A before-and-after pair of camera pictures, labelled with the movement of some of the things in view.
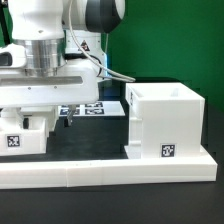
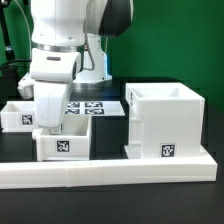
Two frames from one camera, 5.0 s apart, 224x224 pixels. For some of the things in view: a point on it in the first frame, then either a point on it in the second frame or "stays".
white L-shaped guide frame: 133,170 stays
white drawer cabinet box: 166,120 stays
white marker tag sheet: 99,108 stays
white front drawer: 17,140 -> 72,143
